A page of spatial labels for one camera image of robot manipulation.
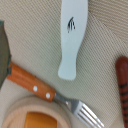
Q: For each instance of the brown toy sausage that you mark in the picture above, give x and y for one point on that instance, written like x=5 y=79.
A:
x=122 y=78

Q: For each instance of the yellow toy bread loaf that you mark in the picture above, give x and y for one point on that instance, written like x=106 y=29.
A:
x=39 y=120

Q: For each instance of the beige round plate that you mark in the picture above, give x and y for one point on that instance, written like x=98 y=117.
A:
x=16 y=114

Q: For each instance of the wooden handled fork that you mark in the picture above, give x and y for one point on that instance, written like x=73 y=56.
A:
x=78 y=108

